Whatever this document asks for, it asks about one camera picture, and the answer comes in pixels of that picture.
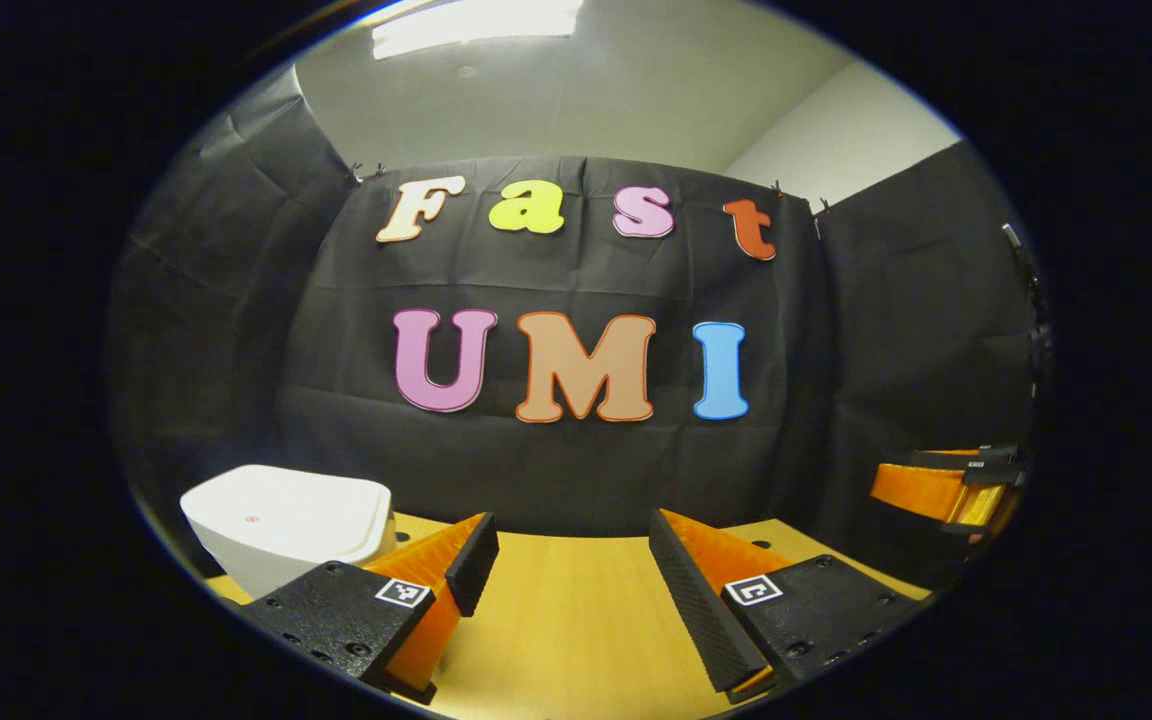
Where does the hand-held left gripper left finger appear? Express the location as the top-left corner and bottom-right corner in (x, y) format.
(236, 512), (500, 704)

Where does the ceiling light panel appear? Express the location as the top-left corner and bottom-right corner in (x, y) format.
(371, 0), (585, 61)

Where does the white desktop garbage bin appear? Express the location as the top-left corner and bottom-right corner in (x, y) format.
(179, 464), (399, 601)

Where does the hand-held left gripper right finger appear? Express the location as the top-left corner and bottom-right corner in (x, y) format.
(648, 508), (922, 704)

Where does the wooden desktop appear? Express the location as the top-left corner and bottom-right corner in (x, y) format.
(201, 512), (937, 720)

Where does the black backdrop cloth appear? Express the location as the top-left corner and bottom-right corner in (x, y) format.
(106, 65), (1049, 591)

